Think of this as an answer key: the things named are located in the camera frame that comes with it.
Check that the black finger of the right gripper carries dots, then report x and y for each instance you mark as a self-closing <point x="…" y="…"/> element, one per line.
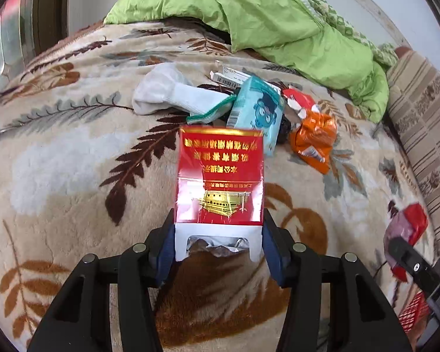
<point x="422" y="273"/>

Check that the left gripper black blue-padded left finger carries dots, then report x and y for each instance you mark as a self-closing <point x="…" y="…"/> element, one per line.
<point x="78" y="317"/>

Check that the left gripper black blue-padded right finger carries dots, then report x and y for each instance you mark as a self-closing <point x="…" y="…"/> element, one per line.
<point x="361" y="318"/>

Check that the red purple wrapper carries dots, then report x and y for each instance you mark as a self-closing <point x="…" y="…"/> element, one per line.
<point x="409" y="223"/>

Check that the red cigarette pack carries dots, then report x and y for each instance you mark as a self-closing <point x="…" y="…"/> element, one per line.
<point x="220" y="190"/>

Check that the red white snack bag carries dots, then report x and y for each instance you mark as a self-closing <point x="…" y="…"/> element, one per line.
<point x="299" y="102"/>

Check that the teal cartoon tissue pack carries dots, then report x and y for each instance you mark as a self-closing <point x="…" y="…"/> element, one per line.
<point x="258" y="106"/>

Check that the red mesh trash basket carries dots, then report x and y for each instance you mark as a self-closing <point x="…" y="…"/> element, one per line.
<point x="413" y="312"/>

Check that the orange crumpled wrapper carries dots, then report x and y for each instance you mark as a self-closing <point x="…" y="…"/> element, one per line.
<point x="314" y="139"/>

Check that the striped floral headboard cushion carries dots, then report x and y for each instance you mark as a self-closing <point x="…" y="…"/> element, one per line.
<point x="414" y="109"/>

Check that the black sock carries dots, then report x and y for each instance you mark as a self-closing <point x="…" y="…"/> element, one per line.
<point x="284" y="129"/>

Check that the white medicine box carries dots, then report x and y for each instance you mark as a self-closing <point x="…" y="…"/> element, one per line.
<point x="229" y="77"/>

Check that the stained glass window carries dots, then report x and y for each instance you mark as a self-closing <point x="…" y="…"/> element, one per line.
<point x="16" y="39"/>

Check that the green quilt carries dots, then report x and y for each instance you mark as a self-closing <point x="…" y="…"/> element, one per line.
<point x="306" y="35"/>

